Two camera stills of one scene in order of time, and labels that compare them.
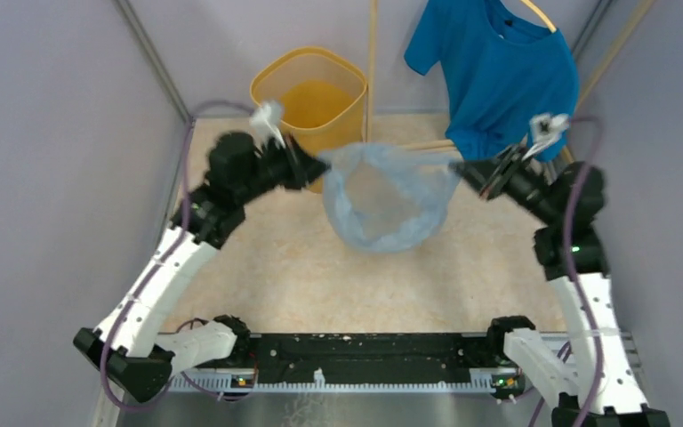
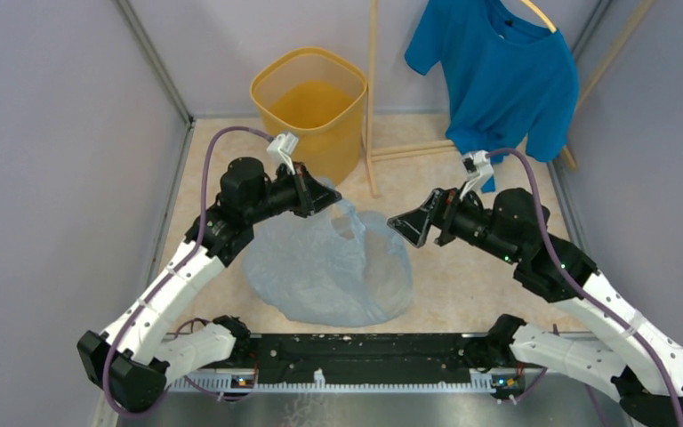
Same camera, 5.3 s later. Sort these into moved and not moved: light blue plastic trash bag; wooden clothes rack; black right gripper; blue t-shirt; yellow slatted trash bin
Moved: light blue plastic trash bag; black right gripper
Not moved: blue t-shirt; yellow slatted trash bin; wooden clothes rack
